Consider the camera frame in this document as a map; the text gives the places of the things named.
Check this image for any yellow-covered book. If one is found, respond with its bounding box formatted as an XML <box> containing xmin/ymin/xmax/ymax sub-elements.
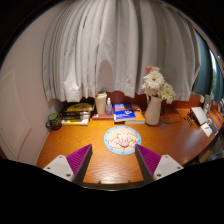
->
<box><xmin>64</xmin><ymin>102</ymin><xmax>94</xmax><ymax>113</ymax></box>

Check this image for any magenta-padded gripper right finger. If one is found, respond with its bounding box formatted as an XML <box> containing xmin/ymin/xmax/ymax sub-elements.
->
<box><xmin>134</xmin><ymin>143</ymin><xmax>184</xmax><ymax>185</ymax></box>

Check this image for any white pleated curtain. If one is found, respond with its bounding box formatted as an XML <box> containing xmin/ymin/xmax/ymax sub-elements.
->
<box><xmin>41</xmin><ymin>0</ymin><xmax>203</xmax><ymax>104</ymax></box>

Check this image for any round cartoon-print mouse pad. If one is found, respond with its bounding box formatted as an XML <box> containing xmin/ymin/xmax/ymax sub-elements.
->
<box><xmin>103</xmin><ymin>125</ymin><xmax>142</xmax><ymax>156</ymax></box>

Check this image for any black cable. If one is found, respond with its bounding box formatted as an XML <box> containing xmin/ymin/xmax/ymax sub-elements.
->
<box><xmin>161</xmin><ymin>106</ymin><xmax>183</xmax><ymax>125</ymax></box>

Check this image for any white flower bouquet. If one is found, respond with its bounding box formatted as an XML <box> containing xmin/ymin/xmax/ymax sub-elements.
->
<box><xmin>140</xmin><ymin>65</ymin><xmax>177</xmax><ymax>105</ymax></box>

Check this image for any cream ceramic vase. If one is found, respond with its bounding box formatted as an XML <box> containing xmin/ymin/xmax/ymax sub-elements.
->
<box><xmin>143</xmin><ymin>94</ymin><xmax>163</xmax><ymax>126</ymax></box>

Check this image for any red-brown book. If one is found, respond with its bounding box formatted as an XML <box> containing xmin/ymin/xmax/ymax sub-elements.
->
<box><xmin>91</xmin><ymin>112</ymin><xmax>115</xmax><ymax>121</ymax></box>

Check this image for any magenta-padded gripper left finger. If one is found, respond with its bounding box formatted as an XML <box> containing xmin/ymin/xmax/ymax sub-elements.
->
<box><xmin>42</xmin><ymin>143</ymin><xmax>94</xmax><ymax>186</ymax></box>

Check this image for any blue-covered book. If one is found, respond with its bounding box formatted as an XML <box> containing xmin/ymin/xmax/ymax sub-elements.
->
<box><xmin>112</xmin><ymin>101</ymin><xmax>137</xmax><ymax>123</ymax></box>

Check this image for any pink computer mouse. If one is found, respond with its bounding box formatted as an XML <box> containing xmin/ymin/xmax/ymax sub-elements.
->
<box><xmin>107</xmin><ymin>131</ymin><xmax>135</xmax><ymax>153</ymax></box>

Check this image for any black-covered book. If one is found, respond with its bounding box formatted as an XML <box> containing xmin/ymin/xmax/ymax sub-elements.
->
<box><xmin>61</xmin><ymin>110</ymin><xmax>92</xmax><ymax>118</ymax></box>
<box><xmin>61</xmin><ymin>114</ymin><xmax>91</xmax><ymax>122</ymax></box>

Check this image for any white flat device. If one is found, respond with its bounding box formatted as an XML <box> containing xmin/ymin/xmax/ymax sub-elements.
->
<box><xmin>189</xmin><ymin>106</ymin><xmax>208</xmax><ymax>126</ymax></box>

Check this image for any cream tumbler with lid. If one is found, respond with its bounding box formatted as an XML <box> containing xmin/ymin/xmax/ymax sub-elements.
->
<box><xmin>94</xmin><ymin>90</ymin><xmax>108</xmax><ymax>115</ymax></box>

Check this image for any dark glass window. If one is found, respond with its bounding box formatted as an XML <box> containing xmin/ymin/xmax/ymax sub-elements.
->
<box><xmin>194</xmin><ymin>31</ymin><xmax>224</xmax><ymax>104</ymax></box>

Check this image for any clear spray bottle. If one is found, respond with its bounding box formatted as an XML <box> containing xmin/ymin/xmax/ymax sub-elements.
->
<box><xmin>105</xmin><ymin>97</ymin><xmax>113</xmax><ymax>117</ymax></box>

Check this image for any dark mug with green rim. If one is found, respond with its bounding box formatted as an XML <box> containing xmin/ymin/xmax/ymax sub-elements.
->
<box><xmin>45</xmin><ymin>112</ymin><xmax>63</xmax><ymax>132</ymax></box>

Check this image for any orange-covered book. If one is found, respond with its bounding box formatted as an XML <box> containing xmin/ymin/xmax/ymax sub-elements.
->
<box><xmin>124</xmin><ymin>104</ymin><xmax>147</xmax><ymax>125</ymax></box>

